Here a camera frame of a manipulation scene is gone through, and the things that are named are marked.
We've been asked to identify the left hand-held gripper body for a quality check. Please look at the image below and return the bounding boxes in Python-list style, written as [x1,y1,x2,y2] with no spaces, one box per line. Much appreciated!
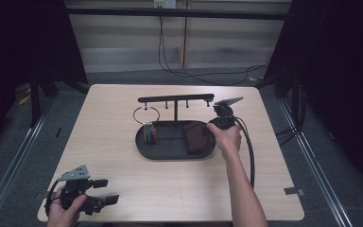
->
[57,165,108,217]

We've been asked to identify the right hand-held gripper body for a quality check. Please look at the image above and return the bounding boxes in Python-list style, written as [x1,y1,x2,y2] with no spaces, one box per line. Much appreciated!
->
[209,96,245,131]

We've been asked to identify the brown zip pouch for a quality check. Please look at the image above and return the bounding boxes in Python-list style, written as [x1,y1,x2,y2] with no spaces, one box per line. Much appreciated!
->
[181,120,215,156]

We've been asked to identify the black key stand with tray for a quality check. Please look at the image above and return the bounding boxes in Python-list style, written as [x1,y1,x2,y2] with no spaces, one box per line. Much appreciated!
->
[134,93,217,161]

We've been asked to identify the key bunch with coloured tags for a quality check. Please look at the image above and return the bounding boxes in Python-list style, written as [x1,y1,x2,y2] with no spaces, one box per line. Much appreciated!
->
[132,105,162,147]

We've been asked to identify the person's right hand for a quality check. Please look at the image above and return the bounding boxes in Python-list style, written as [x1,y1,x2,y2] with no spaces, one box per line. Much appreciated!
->
[206,122,243,160]

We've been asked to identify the person's left hand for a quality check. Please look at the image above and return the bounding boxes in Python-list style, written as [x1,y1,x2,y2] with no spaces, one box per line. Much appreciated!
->
[46,185,88,227]

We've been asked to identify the yellow floor tape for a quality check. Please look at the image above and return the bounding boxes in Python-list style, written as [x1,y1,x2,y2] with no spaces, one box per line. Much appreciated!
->
[17,93,32,106]

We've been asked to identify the black curtain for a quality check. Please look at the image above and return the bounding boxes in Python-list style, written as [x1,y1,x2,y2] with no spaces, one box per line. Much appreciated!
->
[254,0,363,193]
[0,0,89,159]

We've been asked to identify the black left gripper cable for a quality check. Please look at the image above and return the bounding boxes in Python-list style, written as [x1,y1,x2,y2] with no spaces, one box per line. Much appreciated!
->
[43,179,64,217]

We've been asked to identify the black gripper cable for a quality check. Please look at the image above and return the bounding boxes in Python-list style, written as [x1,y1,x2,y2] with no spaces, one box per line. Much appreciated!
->
[43,179,64,217]
[233,116,256,189]

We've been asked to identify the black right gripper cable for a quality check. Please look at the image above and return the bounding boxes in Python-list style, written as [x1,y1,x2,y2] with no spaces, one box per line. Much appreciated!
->
[233,116,256,189]

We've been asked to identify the metal floor rail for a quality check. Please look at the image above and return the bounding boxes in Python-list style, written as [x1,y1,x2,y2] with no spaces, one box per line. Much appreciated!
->
[278,97,355,227]
[0,102,55,227]

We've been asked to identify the black floor cables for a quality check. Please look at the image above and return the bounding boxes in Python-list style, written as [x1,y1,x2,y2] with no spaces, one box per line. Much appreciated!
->
[274,84,309,148]

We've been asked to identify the black hanging wall cable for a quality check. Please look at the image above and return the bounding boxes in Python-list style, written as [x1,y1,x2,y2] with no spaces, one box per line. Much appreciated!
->
[157,16,269,87]

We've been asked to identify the black metal stand post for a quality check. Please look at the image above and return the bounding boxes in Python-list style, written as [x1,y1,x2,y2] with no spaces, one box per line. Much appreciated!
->
[28,70,43,128]

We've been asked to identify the black horizontal frame bar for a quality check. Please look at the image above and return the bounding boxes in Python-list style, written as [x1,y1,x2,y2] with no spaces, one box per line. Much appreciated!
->
[65,7,293,21]

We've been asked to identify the white wall socket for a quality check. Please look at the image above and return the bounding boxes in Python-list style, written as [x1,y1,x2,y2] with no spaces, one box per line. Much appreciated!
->
[153,0,178,9]

